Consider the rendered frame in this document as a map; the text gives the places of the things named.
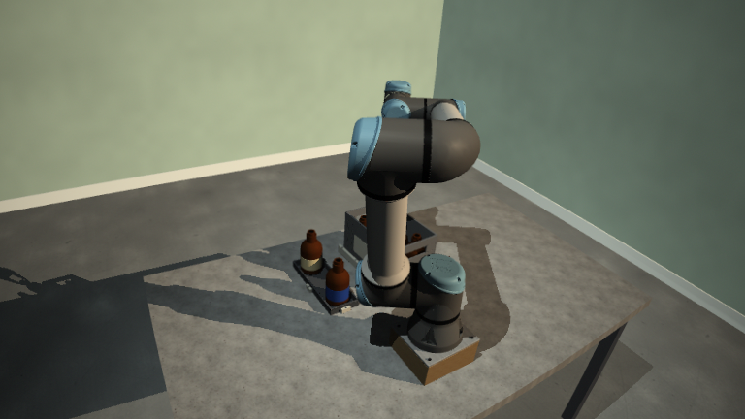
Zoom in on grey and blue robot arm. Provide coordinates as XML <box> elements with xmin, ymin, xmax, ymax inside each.
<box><xmin>347</xmin><ymin>81</ymin><xmax>480</xmax><ymax>353</ymax></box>

